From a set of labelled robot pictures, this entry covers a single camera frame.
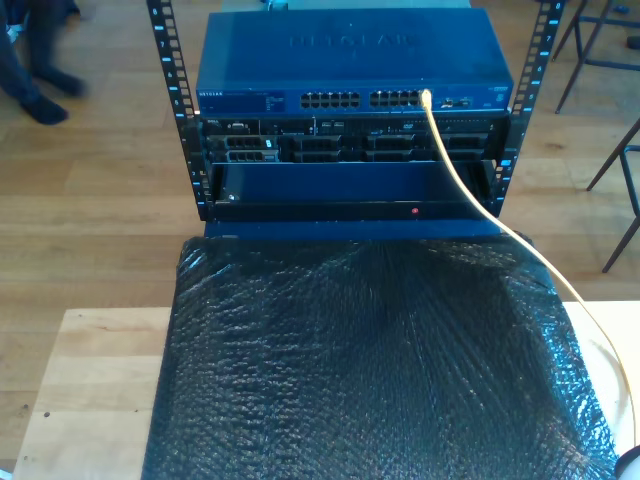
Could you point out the black rack server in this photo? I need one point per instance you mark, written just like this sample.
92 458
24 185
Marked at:
350 145

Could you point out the black bubble wrap mat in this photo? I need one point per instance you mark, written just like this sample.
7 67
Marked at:
375 400

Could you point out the blue rack base plate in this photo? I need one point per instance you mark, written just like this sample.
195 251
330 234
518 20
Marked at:
300 231

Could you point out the blue network switch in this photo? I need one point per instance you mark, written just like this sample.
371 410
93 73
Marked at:
350 60

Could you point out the black perforated rack post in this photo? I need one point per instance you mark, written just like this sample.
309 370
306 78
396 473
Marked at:
540 50
169 60

